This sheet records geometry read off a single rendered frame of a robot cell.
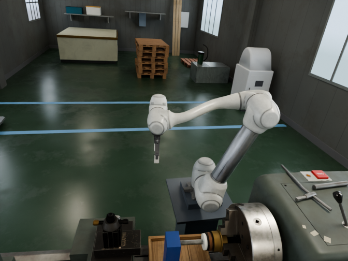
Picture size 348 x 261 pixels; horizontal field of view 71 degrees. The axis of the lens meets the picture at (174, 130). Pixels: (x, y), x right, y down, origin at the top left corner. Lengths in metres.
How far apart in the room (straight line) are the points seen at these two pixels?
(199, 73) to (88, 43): 3.76
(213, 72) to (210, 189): 5.90
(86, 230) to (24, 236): 1.41
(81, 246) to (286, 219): 0.95
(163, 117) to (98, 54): 7.56
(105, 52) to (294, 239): 8.12
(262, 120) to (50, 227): 2.22
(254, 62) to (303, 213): 4.37
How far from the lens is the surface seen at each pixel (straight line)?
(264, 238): 1.10
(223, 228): 1.17
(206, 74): 7.13
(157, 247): 1.38
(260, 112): 1.25
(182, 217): 1.70
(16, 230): 2.87
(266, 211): 1.17
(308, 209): 1.24
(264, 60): 5.45
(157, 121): 1.21
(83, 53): 8.75
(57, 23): 11.23
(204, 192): 1.49
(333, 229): 1.21
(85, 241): 1.39
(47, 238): 2.70
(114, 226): 1.14
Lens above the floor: 2.00
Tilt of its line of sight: 28 degrees down
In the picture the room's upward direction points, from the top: 5 degrees clockwise
